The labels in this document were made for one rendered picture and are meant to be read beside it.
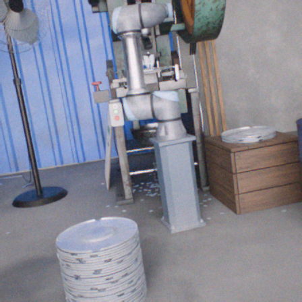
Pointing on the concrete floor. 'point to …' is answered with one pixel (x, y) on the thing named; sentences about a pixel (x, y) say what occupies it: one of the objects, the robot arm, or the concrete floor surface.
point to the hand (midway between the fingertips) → (149, 68)
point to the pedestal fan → (23, 21)
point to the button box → (114, 117)
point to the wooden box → (255, 172)
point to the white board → (108, 149)
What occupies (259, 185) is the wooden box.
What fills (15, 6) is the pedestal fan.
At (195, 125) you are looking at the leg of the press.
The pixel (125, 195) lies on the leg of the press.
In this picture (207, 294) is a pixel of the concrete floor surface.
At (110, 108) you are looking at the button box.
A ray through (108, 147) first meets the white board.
